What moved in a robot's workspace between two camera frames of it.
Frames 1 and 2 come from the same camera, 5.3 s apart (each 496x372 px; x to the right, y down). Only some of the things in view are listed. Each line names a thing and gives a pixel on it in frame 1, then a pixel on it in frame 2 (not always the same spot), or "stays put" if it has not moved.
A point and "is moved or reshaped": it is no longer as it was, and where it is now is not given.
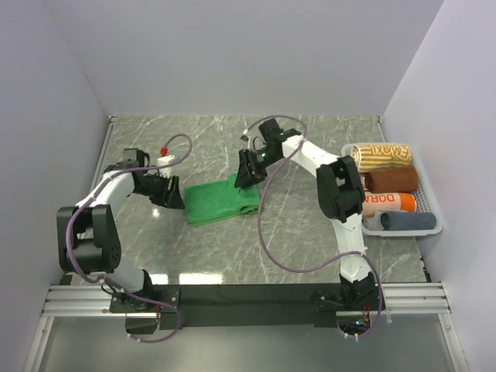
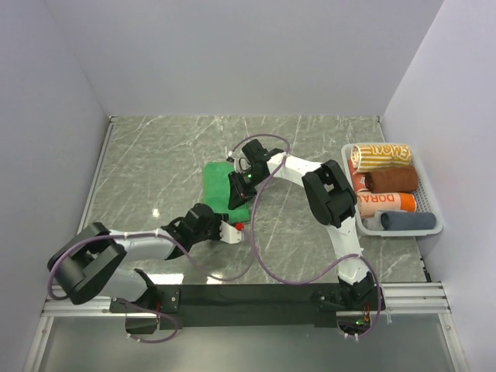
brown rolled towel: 392,180 stays put
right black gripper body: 260,161 to 245,184
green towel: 208,202 is moved or reshaped
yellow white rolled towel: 369,156 stays put
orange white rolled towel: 374,201 stays put
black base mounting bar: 242,305 stays put
